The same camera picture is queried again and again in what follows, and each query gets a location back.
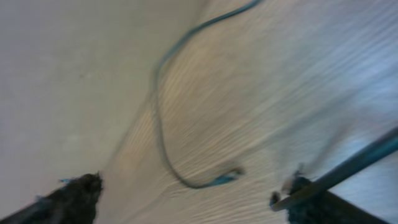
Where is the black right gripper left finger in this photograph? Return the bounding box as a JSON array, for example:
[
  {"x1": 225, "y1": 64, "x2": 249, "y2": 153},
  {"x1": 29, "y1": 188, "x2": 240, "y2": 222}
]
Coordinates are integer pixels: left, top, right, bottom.
[{"x1": 1, "y1": 172, "x2": 103, "y2": 224}]

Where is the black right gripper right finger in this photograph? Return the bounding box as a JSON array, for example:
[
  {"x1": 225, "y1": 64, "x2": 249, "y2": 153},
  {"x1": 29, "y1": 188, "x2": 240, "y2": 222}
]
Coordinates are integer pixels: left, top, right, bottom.
[{"x1": 287, "y1": 174, "x2": 385, "y2": 224}]

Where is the black USB cable pulled apart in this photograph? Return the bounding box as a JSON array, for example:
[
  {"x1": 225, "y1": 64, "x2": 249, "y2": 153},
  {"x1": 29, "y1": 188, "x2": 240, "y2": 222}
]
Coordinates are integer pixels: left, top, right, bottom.
[{"x1": 152, "y1": 0, "x2": 397, "y2": 212}]

